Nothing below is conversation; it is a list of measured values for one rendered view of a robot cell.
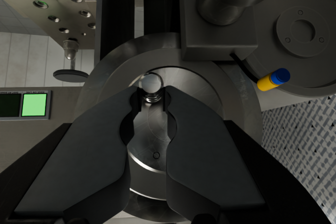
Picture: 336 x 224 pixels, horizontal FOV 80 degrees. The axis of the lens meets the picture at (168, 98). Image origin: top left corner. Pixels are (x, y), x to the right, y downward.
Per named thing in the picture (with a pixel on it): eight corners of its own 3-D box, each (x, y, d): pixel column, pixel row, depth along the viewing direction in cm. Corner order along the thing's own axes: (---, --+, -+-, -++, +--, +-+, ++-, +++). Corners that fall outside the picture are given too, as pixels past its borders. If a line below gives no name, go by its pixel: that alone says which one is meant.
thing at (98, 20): (106, -106, 20) (99, 69, 17) (134, 21, 44) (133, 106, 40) (101, -107, 20) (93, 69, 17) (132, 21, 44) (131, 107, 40)
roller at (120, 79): (237, 45, 16) (254, 196, 14) (190, 99, 42) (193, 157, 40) (94, 48, 16) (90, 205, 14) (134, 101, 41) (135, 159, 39)
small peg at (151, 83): (162, 70, 11) (164, 94, 11) (162, 83, 14) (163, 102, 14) (138, 72, 11) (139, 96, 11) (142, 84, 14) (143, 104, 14)
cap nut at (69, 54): (75, 39, 49) (74, 57, 48) (81, 46, 52) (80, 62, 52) (60, 39, 49) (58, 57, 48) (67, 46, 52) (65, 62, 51)
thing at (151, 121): (161, 200, 13) (93, 107, 14) (161, 191, 15) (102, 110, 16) (248, 126, 14) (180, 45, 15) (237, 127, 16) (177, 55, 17)
